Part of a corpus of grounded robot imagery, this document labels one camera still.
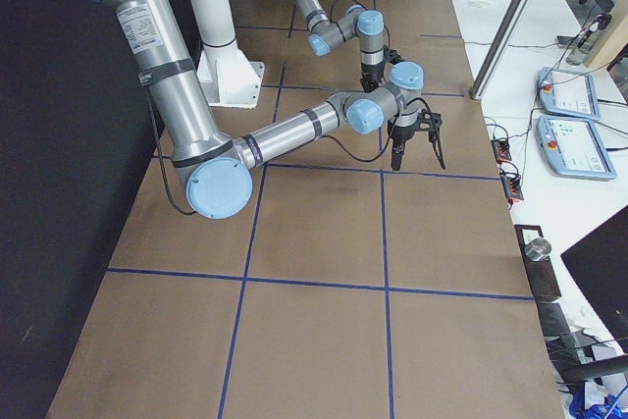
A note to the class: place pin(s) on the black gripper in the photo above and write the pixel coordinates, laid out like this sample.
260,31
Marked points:
400,134
369,73

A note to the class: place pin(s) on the small metal cup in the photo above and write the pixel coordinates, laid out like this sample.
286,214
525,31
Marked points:
537,249

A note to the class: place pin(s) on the aluminium frame post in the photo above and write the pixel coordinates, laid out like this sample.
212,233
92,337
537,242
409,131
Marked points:
507,27

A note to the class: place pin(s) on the black tray on table edge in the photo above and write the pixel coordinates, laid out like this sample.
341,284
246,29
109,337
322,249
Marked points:
541,276

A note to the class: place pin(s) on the blue teach pendant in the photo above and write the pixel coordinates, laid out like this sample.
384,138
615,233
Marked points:
568,93
573,148

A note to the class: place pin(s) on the near blue teach pendant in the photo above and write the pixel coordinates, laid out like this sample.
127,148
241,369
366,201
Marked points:
573,148

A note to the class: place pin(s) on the far blue teach pendant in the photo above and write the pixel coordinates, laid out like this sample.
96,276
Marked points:
568,93

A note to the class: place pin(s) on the black power strip with cables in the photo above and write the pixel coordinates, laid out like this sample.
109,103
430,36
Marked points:
501,149

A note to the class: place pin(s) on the black monitor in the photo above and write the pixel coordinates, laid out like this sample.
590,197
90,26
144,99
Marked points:
598,265

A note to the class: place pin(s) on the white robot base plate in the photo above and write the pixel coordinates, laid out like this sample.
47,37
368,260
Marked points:
227,77

